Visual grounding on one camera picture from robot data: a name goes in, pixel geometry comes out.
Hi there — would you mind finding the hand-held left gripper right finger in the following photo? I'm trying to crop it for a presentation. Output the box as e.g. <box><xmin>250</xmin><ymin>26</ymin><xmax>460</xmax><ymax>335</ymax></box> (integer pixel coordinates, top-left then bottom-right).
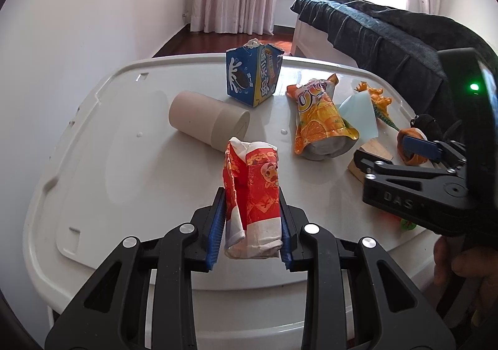
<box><xmin>278</xmin><ymin>194</ymin><xmax>456</xmax><ymax>350</ymax></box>

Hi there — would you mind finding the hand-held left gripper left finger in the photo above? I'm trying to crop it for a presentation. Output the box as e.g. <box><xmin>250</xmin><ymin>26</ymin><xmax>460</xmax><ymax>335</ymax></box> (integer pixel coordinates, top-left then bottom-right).
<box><xmin>45</xmin><ymin>187</ymin><xmax>227</xmax><ymax>350</ymax></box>

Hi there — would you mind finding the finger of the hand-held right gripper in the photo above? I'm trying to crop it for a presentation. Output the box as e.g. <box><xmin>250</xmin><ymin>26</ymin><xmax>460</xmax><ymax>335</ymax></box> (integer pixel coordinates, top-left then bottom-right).
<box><xmin>402</xmin><ymin>135</ymin><xmax>467</xmax><ymax>174</ymax></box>
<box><xmin>353</xmin><ymin>149</ymin><xmax>466</xmax><ymax>182</ymax></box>

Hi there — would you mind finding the wooden block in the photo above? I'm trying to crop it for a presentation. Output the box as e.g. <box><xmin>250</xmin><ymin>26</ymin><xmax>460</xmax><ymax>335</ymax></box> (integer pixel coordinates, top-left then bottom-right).
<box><xmin>347</xmin><ymin>139</ymin><xmax>394</xmax><ymax>181</ymax></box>

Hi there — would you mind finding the red printed paper packet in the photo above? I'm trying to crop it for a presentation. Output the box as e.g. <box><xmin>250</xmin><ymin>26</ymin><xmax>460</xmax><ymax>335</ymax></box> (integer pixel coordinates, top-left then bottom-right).
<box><xmin>222</xmin><ymin>137</ymin><xmax>284</xmax><ymax>259</ymax></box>

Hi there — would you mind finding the light blue plastic sheet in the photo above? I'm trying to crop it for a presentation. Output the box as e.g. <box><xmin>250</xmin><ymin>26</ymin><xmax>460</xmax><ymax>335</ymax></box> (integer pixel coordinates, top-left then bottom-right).
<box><xmin>338</xmin><ymin>93</ymin><xmax>380</xmax><ymax>139</ymax></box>

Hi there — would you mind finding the orange snack bag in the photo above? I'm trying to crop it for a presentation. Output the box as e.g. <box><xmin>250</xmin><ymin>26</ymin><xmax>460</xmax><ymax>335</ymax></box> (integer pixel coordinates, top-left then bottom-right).
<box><xmin>287</xmin><ymin>73</ymin><xmax>360</xmax><ymax>161</ymax></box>

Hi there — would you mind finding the cardboard tube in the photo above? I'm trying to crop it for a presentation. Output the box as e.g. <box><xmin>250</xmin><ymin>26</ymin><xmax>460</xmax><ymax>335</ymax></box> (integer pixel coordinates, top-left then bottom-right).
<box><xmin>168</xmin><ymin>90</ymin><xmax>251</xmax><ymax>149</ymax></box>

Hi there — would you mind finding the blue cookie box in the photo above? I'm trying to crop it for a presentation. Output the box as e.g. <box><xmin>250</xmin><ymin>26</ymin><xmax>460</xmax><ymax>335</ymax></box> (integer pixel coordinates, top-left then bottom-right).
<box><xmin>226</xmin><ymin>40</ymin><xmax>283</xmax><ymax>108</ymax></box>

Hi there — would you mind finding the person's right hand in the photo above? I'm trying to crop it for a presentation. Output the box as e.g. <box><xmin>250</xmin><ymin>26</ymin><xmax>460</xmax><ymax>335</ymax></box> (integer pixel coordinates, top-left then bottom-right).
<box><xmin>433</xmin><ymin>235</ymin><xmax>498</xmax><ymax>311</ymax></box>

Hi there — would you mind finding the black crumpled item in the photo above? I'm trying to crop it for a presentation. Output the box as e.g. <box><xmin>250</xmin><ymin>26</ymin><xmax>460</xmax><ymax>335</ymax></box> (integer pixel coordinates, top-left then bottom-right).
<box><xmin>408</xmin><ymin>113</ymin><xmax>442</xmax><ymax>140</ymax></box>

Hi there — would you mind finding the white plastic storage box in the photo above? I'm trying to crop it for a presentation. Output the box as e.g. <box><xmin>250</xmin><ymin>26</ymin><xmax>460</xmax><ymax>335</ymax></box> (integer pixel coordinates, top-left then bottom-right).
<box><xmin>47</xmin><ymin>284</ymin><xmax>374</xmax><ymax>350</ymax></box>

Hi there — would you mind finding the white plastic storage box lid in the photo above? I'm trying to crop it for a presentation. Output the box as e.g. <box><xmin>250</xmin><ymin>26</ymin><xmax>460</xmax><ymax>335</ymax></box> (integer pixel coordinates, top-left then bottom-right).
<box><xmin>22</xmin><ymin>55</ymin><xmax>440</xmax><ymax>292</ymax></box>

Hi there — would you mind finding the dark blanket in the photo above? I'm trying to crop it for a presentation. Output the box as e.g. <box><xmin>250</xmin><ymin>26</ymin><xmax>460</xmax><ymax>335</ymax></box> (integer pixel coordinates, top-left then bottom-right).
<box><xmin>290</xmin><ymin>0</ymin><xmax>498</xmax><ymax>129</ymax></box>

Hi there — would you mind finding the white bed frame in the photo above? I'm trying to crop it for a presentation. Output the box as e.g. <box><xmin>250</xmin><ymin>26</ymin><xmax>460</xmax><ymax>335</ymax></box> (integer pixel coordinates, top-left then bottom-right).
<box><xmin>292</xmin><ymin>17</ymin><xmax>359</xmax><ymax>68</ymax></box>

